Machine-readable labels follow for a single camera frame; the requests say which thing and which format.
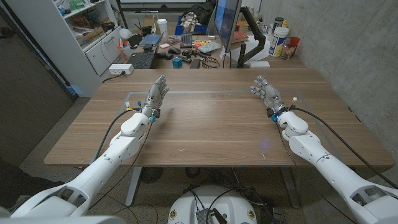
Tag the black computer monitor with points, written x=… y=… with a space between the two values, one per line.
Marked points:
x=225 y=18

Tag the black keyboard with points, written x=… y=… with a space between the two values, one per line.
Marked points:
x=186 y=40

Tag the white canister blue label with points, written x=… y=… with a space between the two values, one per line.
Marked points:
x=277 y=42

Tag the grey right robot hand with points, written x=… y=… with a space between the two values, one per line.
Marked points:
x=271 y=94

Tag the black bag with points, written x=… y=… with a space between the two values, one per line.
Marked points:
x=202 y=11

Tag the blue cube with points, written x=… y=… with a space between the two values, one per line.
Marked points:
x=177 y=63

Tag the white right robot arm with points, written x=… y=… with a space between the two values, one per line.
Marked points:
x=329 y=168

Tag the white robot torso base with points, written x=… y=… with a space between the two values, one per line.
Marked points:
x=230 y=203

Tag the white power strip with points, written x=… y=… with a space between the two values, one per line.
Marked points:
x=121 y=69

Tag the white paper cup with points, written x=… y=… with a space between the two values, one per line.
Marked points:
x=162 y=29

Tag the flat white box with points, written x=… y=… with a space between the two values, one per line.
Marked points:
x=259 y=64

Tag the black laptop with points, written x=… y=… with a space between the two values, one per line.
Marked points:
x=143 y=59

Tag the white round lamp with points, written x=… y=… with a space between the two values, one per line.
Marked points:
x=125 y=33

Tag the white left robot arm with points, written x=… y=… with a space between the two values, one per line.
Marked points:
x=102 y=165

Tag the grey table leg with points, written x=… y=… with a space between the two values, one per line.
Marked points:
x=290 y=188
x=133 y=186

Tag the black-lidded bottle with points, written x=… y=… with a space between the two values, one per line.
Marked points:
x=277 y=23

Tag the blue storage bin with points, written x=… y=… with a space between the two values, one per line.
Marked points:
x=191 y=30

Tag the blue notebook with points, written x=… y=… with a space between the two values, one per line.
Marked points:
x=150 y=39

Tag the white shelf cabinet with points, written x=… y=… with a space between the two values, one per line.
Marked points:
x=59 y=40

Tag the black floor fan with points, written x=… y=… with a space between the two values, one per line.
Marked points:
x=151 y=174

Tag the black computer mouse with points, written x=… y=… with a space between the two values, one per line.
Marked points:
x=174 y=50

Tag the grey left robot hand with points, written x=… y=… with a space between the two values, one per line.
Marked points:
x=154 y=95

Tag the clear plastic package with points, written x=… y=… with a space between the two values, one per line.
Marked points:
x=210 y=47

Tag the brown cardboard box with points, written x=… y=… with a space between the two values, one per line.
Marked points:
x=90 y=36

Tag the black phone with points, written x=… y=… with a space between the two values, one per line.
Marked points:
x=195 y=63

